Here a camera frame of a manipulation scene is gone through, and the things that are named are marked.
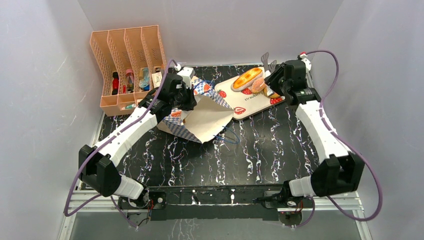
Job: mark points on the metal tongs white handles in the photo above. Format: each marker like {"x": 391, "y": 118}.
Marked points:
{"x": 269, "y": 68}

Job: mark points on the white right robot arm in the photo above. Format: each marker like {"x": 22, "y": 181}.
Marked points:
{"x": 340, "y": 169}

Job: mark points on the brown fake donut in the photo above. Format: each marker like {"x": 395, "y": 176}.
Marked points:
{"x": 274, "y": 96}

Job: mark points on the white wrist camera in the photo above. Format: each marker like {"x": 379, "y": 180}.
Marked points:
{"x": 187, "y": 73}
{"x": 304, "y": 58}

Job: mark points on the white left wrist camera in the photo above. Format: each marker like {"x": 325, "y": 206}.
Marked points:
{"x": 187, "y": 73}

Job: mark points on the white card in rack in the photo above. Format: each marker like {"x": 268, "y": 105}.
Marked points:
{"x": 156, "y": 79}

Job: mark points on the checkered brown paper bag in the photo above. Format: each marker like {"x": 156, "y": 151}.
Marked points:
{"x": 208, "y": 118}

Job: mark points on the pink capped bottle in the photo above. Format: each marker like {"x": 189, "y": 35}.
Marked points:
{"x": 129, "y": 74}

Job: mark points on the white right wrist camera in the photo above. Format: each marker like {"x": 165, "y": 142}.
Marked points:
{"x": 304, "y": 58}

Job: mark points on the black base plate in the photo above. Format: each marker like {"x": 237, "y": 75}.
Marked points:
{"x": 212, "y": 202}

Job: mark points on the blue item in rack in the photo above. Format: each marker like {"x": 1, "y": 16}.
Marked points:
{"x": 144, "y": 79}

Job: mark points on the pink file organizer rack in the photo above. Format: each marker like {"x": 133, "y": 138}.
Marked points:
{"x": 117, "y": 50}

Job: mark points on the black red bottle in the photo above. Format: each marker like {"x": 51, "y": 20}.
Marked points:
{"x": 115, "y": 83}

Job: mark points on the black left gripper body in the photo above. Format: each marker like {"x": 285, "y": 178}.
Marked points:
{"x": 184, "y": 101}

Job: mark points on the small tube in rack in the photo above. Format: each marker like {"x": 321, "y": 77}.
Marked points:
{"x": 130, "y": 106}

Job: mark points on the long glazed fake bread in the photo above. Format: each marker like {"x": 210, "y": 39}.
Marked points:
{"x": 246, "y": 79}

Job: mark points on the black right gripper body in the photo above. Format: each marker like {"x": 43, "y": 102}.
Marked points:
{"x": 276, "y": 81}

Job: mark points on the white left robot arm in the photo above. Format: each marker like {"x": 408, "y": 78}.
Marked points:
{"x": 98, "y": 164}

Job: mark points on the strawberry print tray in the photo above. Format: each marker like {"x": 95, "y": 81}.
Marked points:
{"x": 245, "y": 103}

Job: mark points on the pink frosted fake donut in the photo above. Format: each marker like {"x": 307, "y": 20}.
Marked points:
{"x": 258, "y": 85}

